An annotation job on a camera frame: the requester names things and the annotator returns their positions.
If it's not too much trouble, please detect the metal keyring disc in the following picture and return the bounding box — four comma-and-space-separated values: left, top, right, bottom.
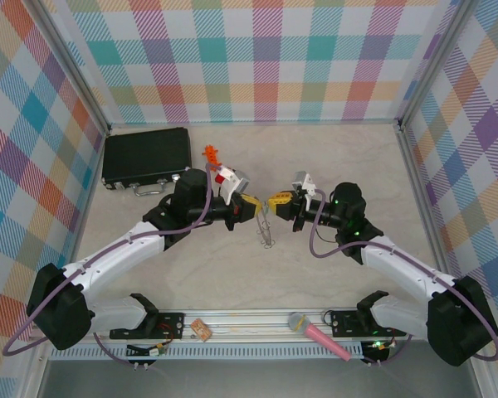
254, 201, 276, 250

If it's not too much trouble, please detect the orange plastic toy piece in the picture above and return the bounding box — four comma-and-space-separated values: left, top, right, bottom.
202, 143, 223, 167

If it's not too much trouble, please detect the black carrying case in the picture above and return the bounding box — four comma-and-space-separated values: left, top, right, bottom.
101, 126, 193, 198

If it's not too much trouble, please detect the pink toy microphone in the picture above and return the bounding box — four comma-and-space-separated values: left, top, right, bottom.
287, 312, 353, 362

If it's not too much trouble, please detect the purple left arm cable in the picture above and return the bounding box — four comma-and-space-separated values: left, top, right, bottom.
2, 163, 223, 370

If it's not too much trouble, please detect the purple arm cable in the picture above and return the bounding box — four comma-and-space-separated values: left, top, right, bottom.
2, 163, 223, 370
308, 188, 498, 368

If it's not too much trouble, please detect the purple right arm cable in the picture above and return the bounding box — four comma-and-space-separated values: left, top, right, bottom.
308, 188, 498, 368

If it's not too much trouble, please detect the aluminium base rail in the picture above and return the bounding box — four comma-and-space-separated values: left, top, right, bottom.
157, 305, 431, 342

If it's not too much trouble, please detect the white slotted cable duct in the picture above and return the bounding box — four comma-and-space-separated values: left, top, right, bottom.
49, 342, 365, 361

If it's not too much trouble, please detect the small wired connector board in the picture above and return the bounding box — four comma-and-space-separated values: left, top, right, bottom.
361, 338, 398, 357
126, 340, 169, 358

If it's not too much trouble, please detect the aluminium frame post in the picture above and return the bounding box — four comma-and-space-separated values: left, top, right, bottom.
32, 0, 112, 133
397, 0, 482, 129

